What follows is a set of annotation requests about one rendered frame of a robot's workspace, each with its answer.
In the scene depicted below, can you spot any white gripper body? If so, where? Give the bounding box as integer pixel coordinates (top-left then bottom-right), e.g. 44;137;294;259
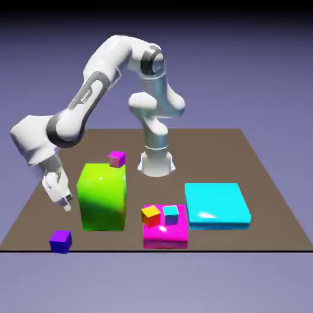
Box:
42;171;70;204

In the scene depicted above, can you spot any small purple cube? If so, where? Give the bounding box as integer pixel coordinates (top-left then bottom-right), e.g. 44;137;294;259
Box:
49;229;73;254

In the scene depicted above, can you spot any small magenta cube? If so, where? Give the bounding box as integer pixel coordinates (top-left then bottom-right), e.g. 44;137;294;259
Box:
107;150;127;169

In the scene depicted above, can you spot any small orange cube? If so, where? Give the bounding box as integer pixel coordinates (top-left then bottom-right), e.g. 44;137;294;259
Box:
141;205;161;229

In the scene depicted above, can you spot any small cyan cube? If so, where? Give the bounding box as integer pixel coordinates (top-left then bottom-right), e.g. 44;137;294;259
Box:
162;205;180;226

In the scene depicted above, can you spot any large green box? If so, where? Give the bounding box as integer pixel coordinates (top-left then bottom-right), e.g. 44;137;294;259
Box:
76;163;127;232

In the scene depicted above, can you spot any large magenta box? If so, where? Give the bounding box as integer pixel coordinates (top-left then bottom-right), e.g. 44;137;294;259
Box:
142;204;190;250

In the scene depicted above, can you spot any large cyan box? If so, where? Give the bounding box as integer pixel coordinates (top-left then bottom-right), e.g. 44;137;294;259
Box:
184;182;252;231

